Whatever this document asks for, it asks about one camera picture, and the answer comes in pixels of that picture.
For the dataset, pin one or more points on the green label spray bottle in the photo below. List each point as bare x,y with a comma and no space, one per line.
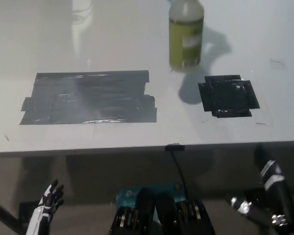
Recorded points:
185,36

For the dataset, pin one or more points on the large grey tape patch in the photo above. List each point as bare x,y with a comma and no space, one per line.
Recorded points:
88,98

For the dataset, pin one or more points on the robot right hand white black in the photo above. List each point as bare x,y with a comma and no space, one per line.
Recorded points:
272,175

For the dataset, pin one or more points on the teal router box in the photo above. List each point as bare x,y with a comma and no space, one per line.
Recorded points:
127,194

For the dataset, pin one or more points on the black table edge clip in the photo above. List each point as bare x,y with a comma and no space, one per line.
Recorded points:
175,147

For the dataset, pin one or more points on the black floor plate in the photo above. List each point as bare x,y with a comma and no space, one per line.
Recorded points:
27,210
252,195

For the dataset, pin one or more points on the small black tape patch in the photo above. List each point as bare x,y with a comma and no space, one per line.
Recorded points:
227,98

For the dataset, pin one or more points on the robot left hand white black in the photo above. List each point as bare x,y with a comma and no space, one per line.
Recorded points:
42,208

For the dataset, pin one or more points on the black table leg bar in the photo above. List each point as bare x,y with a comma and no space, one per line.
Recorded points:
2,208

